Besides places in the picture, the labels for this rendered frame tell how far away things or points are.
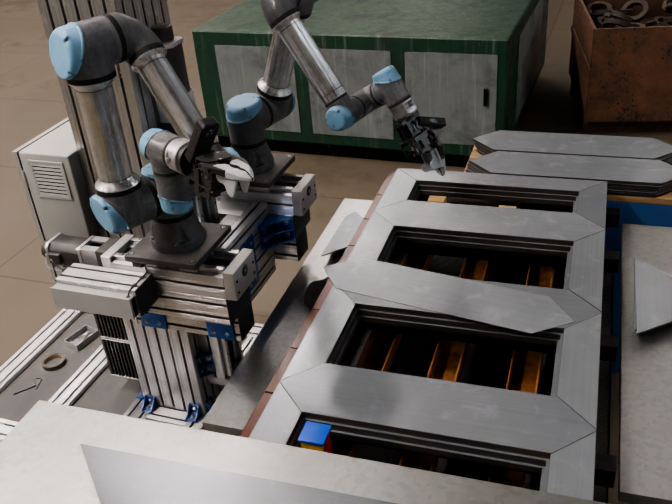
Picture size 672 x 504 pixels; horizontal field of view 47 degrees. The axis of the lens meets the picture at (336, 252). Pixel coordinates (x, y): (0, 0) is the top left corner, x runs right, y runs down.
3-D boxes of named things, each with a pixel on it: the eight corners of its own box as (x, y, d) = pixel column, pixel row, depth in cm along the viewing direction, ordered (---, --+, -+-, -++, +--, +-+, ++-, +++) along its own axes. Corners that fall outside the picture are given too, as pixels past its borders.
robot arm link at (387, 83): (377, 72, 234) (398, 60, 228) (395, 104, 236) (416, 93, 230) (364, 80, 228) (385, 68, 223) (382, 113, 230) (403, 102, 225)
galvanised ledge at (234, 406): (393, 208, 306) (393, 202, 305) (272, 442, 202) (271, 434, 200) (345, 205, 312) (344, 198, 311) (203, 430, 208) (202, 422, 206)
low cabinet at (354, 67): (209, 149, 536) (189, 31, 494) (309, 64, 682) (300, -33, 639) (503, 175, 468) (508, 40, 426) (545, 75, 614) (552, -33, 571)
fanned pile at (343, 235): (384, 214, 297) (383, 205, 295) (355, 268, 265) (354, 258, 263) (353, 211, 301) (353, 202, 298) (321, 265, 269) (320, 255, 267)
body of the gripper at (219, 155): (239, 192, 165) (206, 177, 172) (238, 153, 161) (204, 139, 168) (210, 201, 160) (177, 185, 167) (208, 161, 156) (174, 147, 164)
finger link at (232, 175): (253, 201, 156) (224, 188, 161) (252, 173, 153) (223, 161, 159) (240, 205, 154) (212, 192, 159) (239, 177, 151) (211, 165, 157)
